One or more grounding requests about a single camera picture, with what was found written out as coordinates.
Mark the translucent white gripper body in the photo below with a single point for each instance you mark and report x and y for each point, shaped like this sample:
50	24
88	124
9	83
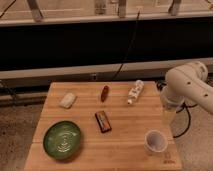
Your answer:
169	109

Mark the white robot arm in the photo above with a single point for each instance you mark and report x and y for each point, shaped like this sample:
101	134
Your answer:
186	81

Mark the white plastic bottle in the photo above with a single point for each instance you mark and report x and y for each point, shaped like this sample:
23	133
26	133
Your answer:
135	92

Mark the white paper cup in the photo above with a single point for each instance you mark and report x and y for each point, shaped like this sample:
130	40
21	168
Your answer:
155	142

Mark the small red-brown toy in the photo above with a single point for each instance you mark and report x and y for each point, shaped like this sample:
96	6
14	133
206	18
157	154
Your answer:
104	93

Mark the dark brown rectangular box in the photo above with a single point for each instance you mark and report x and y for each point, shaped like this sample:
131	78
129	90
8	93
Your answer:
103	121

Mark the green glass plate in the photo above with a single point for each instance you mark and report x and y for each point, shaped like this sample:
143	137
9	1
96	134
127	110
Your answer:
62	140

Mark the black horizontal rail panel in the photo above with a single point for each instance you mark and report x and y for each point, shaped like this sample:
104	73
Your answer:
83	44

